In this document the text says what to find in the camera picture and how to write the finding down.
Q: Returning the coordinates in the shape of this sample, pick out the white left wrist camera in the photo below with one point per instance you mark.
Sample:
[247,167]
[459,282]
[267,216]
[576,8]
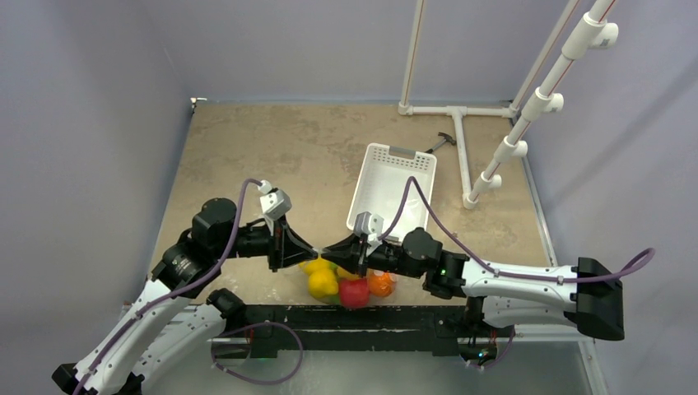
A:
[274,202]

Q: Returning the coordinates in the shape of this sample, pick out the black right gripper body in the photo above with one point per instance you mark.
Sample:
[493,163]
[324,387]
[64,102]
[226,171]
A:
[365,257]

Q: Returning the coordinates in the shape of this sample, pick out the yellow bell pepper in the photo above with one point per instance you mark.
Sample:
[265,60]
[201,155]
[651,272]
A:
[323,283]

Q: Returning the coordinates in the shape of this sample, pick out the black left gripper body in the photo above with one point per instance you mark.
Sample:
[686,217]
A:
[253,239]

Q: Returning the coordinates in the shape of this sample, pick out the clear zip top bag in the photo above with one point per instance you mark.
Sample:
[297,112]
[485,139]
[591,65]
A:
[330,284]

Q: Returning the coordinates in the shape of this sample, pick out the yellow mango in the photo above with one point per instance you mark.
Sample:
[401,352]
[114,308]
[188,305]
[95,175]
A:
[318,264]

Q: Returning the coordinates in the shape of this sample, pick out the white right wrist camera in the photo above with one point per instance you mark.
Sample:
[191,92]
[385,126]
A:
[368,228]

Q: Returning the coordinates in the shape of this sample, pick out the red apple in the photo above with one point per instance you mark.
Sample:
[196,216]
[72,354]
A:
[354,294]

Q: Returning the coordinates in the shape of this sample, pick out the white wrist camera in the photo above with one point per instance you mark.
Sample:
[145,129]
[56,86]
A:
[368,228]
[274,202]

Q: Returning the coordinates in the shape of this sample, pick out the green lime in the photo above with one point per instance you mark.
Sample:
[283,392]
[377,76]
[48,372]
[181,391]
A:
[332,299]

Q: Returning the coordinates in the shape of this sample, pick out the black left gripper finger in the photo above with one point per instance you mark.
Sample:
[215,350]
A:
[293,249]
[276,250]

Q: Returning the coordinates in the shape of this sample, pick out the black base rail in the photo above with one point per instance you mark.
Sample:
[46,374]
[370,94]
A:
[409,332]

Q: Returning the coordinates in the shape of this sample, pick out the black hammer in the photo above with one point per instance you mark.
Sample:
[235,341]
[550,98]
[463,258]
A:
[445,139]

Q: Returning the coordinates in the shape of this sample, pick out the white pvc pipe frame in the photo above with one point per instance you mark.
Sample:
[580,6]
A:
[592,31]

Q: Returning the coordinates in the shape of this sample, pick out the white plastic basket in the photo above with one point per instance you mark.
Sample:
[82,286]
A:
[383,176]

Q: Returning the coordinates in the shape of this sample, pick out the orange fruit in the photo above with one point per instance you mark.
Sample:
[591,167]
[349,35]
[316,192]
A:
[381,284]

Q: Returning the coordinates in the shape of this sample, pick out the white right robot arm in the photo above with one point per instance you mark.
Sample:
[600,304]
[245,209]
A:
[584,296]

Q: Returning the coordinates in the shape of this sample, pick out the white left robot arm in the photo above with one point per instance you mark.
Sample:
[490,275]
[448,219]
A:
[184,271]

